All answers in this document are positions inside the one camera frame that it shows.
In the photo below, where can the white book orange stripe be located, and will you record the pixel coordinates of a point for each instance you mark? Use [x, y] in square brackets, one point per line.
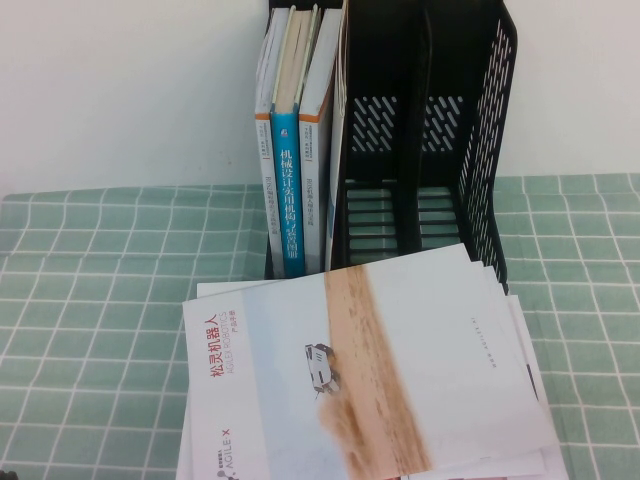
[312, 190]
[265, 165]

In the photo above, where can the blue spine book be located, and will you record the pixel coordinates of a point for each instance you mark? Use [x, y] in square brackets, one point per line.
[290, 190]

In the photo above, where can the white logistics vehicle brochure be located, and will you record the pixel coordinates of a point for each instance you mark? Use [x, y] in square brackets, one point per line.
[220, 289]

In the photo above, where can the black perforated plastic book holder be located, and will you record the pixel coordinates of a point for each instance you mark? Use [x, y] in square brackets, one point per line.
[480, 165]

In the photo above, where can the thin white brochure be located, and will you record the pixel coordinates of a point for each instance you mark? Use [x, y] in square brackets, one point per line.
[334, 175]

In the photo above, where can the desert cover robot brochure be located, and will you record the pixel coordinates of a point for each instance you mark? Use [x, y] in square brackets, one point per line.
[400, 325]

